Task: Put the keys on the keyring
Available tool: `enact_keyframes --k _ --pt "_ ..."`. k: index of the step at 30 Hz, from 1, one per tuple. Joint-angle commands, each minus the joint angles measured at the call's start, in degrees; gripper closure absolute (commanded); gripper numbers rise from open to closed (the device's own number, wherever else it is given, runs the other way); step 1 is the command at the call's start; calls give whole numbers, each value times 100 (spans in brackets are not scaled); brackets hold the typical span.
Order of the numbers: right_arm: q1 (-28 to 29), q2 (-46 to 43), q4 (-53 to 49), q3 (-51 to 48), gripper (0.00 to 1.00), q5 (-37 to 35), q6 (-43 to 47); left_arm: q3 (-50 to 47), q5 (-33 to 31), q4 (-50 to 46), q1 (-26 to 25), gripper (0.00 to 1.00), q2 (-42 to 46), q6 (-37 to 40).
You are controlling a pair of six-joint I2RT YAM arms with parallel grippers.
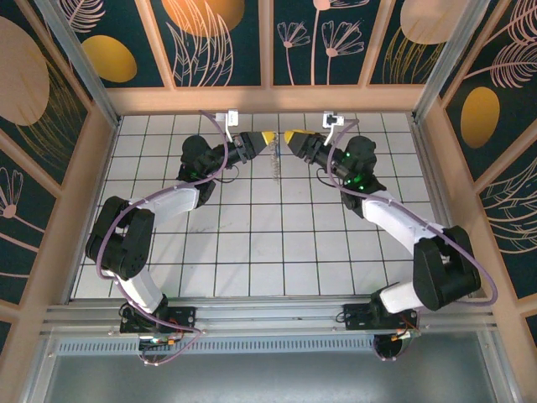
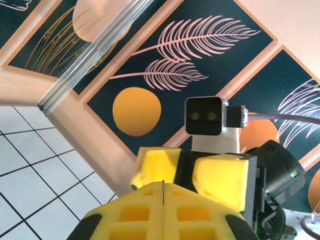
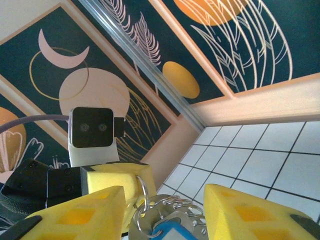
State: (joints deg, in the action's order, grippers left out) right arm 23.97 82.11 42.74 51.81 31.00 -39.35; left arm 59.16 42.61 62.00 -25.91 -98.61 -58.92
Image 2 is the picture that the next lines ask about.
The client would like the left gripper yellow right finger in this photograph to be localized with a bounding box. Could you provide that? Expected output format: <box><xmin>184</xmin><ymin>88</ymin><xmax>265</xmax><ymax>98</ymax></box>
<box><xmin>163</xmin><ymin>182</ymin><xmax>260</xmax><ymax>240</ymax></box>

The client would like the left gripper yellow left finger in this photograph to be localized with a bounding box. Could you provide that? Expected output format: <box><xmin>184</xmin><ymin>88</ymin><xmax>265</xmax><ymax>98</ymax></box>
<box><xmin>65</xmin><ymin>181</ymin><xmax>164</xmax><ymax>240</ymax></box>

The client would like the dark poster with large leaves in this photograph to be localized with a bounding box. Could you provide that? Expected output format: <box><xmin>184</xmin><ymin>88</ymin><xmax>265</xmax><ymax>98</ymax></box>
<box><xmin>172</xmin><ymin>45</ymin><xmax>320</xmax><ymax>215</ymax></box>

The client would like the dark poster with feather leaves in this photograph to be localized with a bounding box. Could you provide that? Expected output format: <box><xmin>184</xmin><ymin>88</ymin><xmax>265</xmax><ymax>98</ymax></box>
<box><xmin>83</xmin><ymin>0</ymin><xmax>280</xmax><ymax>156</ymax></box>

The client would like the dark poster with gold grass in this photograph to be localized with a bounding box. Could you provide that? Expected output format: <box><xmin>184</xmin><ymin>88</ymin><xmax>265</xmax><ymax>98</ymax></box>
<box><xmin>1</xmin><ymin>0</ymin><xmax>135</xmax><ymax>79</ymax></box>

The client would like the dark poster with pink flower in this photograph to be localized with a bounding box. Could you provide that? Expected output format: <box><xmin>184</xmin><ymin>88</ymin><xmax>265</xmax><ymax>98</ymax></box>
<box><xmin>0</xmin><ymin>0</ymin><xmax>44</xmax><ymax>50</ymax></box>

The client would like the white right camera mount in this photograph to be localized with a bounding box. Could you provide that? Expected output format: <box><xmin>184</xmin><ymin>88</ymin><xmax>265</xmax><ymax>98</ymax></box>
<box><xmin>191</xmin><ymin>128</ymin><xmax>241</xmax><ymax>154</ymax></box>

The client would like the aluminium frame post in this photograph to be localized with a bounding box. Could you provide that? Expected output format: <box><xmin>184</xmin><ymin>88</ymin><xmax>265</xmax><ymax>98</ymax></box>
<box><xmin>37</xmin><ymin>0</ymin><xmax>161</xmax><ymax>116</ymax></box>

